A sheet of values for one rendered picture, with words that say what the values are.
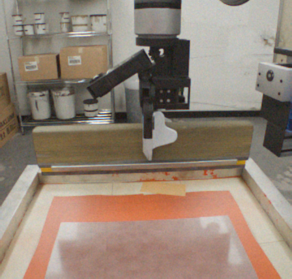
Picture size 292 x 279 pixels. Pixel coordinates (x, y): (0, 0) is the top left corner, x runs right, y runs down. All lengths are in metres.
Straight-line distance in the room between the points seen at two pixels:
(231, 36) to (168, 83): 3.51
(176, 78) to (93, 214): 0.32
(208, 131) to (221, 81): 3.48
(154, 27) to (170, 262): 0.37
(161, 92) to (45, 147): 0.23
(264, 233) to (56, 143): 0.43
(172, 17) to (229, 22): 3.49
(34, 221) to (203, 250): 0.33
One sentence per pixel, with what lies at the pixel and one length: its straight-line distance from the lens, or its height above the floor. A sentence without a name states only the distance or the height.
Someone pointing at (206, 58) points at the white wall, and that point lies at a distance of 3.83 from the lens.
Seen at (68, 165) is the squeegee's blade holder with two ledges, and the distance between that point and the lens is 0.50.
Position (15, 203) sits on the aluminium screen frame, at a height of 0.99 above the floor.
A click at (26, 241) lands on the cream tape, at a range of 0.55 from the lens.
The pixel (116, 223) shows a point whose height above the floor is 0.96.
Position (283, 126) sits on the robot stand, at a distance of 0.85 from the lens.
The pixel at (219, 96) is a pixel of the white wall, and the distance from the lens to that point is 4.01.
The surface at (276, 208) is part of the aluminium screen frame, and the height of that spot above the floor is 0.99.
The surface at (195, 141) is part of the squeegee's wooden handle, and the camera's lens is 0.49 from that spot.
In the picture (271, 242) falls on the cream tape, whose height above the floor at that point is 0.96.
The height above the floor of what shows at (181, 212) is 0.96.
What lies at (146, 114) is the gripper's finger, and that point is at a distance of 0.42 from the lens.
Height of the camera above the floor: 1.32
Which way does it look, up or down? 24 degrees down
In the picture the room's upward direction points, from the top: straight up
